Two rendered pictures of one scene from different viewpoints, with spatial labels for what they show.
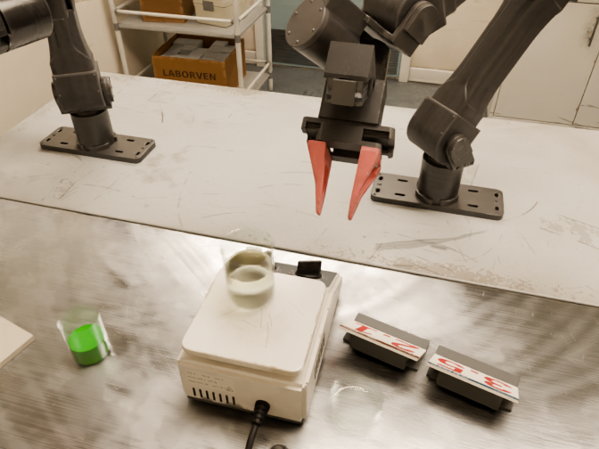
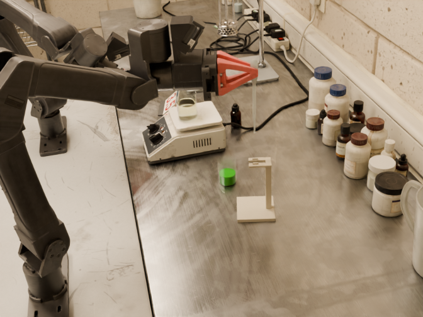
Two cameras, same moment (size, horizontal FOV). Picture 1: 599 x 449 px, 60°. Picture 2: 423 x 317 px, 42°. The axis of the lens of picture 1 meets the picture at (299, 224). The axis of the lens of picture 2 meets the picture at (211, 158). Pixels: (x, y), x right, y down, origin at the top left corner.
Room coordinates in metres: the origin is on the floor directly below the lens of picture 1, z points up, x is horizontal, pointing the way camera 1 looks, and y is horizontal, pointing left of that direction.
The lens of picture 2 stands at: (0.85, 1.16, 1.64)
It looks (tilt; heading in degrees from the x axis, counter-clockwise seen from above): 33 degrees down; 244
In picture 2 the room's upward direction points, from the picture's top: 4 degrees counter-clockwise
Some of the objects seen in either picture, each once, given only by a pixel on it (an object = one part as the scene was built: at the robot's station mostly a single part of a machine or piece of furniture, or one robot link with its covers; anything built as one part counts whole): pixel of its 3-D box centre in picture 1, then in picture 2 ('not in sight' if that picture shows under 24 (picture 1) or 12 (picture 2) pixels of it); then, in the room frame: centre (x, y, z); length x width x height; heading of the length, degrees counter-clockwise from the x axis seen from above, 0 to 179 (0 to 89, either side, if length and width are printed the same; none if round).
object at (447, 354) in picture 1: (474, 371); (169, 102); (0.32, -0.18, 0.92); 0.09 x 0.06 x 0.04; 61
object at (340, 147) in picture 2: not in sight; (344, 141); (0.08, 0.30, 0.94); 0.04 x 0.04 x 0.09
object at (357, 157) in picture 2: not in sight; (357, 155); (0.10, 0.37, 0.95); 0.06 x 0.06 x 0.10
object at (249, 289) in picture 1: (250, 272); (187, 104); (0.37, 0.05, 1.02); 0.06 x 0.05 x 0.08; 19
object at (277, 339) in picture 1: (258, 314); (194, 115); (0.35, 0.04, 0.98); 0.12 x 0.12 x 0.01; 76
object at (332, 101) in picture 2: not in sight; (337, 107); (0.00, 0.17, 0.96); 0.06 x 0.06 x 0.11
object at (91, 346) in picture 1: (85, 335); (226, 171); (0.37, 0.24, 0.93); 0.04 x 0.04 x 0.06
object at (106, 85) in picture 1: (86, 94); (39, 246); (0.81, 0.36, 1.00); 0.09 x 0.06 x 0.06; 107
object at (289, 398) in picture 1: (266, 323); (186, 132); (0.37, 0.04, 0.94); 0.22 x 0.13 x 0.08; 166
